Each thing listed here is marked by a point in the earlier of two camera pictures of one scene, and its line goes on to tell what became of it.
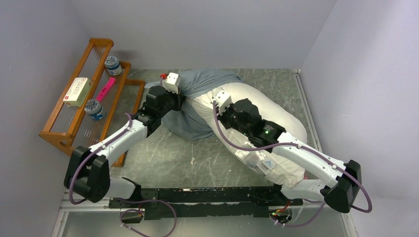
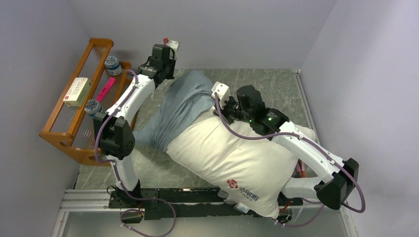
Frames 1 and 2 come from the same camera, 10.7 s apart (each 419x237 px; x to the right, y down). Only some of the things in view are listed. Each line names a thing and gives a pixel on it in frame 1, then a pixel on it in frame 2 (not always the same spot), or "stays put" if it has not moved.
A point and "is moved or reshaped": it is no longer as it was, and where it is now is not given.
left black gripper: x=178 y=98 to x=172 y=61
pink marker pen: x=105 y=89 stays put
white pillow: x=264 y=161 is moved or reshaped
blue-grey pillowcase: x=184 y=123 is moved or reshaped
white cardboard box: x=78 y=92 stays put
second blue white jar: x=95 y=110 stays put
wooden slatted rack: x=101 y=98 stays put
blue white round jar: x=112 y=65 stays put
